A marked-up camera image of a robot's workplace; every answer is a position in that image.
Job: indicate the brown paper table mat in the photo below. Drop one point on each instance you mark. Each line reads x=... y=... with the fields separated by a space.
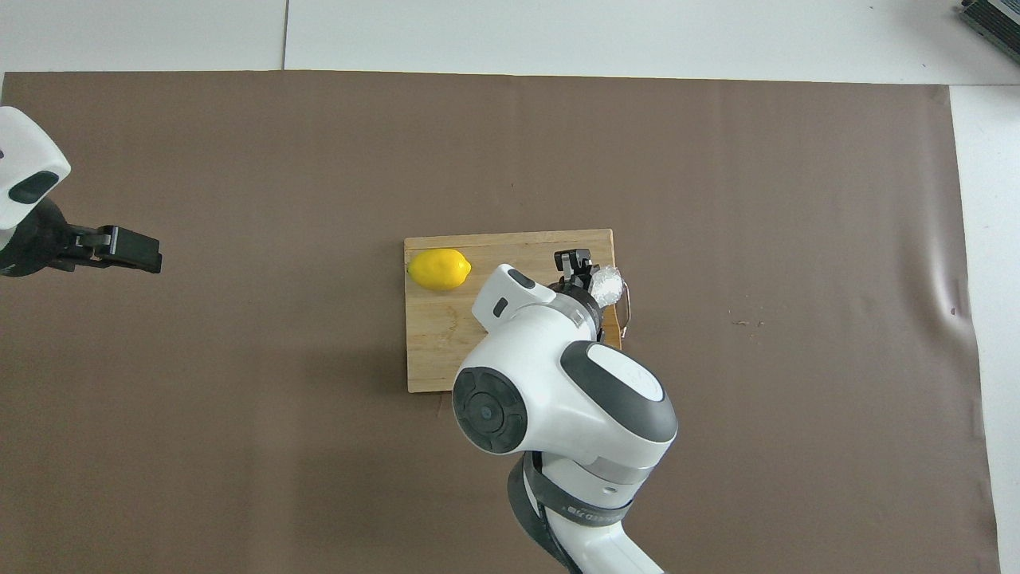
x=239 y=438

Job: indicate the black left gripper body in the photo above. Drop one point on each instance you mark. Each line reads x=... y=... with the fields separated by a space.
x=36 y=243

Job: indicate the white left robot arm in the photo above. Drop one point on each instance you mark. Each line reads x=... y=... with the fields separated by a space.
x=24 y=151

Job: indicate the yellow lemon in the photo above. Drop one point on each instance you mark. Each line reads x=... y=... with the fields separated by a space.
x=438 y=269

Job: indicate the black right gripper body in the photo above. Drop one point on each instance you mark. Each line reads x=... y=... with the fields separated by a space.
x=574 y=285

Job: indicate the wooden cutting board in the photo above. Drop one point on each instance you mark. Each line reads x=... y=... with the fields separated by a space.
x=438 y=335

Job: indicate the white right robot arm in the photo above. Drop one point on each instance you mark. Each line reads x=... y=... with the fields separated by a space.
x=574 y=391

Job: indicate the grey ribbed device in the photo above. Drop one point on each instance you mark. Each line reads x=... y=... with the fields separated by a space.
x=996 y=16

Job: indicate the clear plastic cup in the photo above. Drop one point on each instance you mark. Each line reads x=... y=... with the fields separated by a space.
x=607 y=285

